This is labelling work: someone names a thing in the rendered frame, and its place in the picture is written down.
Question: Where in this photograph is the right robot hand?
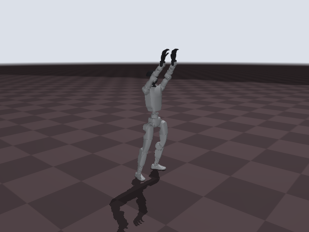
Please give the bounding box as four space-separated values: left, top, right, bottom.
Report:
160 49 169 67

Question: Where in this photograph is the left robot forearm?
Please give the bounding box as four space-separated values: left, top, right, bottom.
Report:
166 62 177 75

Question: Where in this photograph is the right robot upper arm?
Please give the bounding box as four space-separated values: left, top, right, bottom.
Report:
142 75 157 95

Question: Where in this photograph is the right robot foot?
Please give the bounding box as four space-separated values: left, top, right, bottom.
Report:
135 172 145 181

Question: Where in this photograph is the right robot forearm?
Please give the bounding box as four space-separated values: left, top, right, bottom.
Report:
151 63 165 77

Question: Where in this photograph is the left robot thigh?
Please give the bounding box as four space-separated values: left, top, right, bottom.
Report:
155 120 168 150

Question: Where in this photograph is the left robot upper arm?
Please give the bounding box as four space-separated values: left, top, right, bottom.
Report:
158 73 172 91

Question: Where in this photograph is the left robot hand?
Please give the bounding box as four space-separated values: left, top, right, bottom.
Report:
170 49 178 66

